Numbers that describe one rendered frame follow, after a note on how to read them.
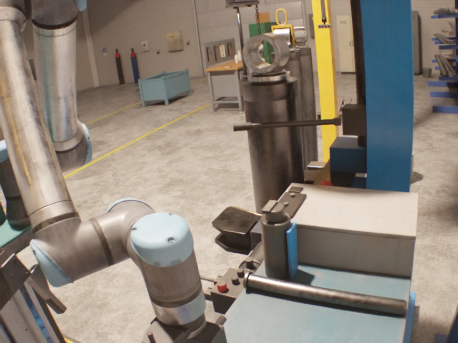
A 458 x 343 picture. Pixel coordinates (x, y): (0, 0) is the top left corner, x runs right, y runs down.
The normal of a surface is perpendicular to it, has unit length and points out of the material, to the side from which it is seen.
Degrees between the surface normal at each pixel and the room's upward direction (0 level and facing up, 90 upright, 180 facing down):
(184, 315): 90
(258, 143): 90
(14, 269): 66
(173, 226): 5
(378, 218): 0
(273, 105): 90
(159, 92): 90
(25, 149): 59
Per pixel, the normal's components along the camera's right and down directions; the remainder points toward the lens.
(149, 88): -0.39, 0.37
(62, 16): 0.61, 0.74
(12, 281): 0.83, -0.37
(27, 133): 0.47, -0.32
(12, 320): 0.92, 0.04
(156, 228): -0.06, -0.90
